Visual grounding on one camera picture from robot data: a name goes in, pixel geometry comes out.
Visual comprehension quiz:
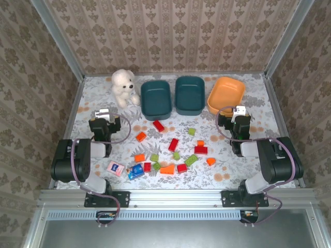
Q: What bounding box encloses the wide aluminium mounting rail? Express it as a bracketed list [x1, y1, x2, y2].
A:
[38, 188, 315, 209]

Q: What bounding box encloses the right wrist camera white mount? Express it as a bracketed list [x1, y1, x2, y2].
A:
[231, 104, 247, 123]

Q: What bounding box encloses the grey metal panel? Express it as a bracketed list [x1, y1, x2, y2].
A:
[24, 206, 331, 248]

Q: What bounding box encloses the blue tissue pack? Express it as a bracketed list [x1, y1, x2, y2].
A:
[126, 164, 145, 181]

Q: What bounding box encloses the pink tissue pack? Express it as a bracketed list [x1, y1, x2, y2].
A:
[106, 160, 126, 178]

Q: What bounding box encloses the white teddy bear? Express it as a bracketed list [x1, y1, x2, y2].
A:
[111, 69, 141, 109]

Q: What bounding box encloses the long green lego brick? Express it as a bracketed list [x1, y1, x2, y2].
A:
[184, 154, 199, 167]

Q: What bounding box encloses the orange plastic container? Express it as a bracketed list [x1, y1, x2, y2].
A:
[206, 76, 246, 116]

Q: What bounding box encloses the floral printed table sheet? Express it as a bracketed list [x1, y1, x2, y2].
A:
[55, 73, 298, 190]

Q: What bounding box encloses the teal plastic container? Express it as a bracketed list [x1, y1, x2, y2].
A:
[140, 79, 173, 121]
[174, 75, 206, 116]

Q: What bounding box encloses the aluminium frame post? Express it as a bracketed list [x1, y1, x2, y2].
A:
[264, 0, 315, 79]
[30, 0, 85, 82]

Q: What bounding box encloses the orange slope lego brick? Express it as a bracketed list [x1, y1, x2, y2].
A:
[159, 164, 176, 175]

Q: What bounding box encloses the grey slotted cable duct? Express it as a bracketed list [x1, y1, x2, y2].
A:
[46, 209, 259, 221]

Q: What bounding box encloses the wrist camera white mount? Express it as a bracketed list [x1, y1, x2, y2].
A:
[231, 104, 247, 123]
[94, 108, 117, 123]

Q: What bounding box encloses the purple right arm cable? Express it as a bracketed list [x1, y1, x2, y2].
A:
[216, 105, 297, 227]

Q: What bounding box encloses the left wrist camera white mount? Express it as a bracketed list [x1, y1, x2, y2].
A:
[94, 108, 117, 123]

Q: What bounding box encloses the aluminium table edge rail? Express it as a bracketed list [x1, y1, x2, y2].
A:
[263, 74, 306, 189]
[48, 74, 86, 191]
[83, 71, 267, 78]

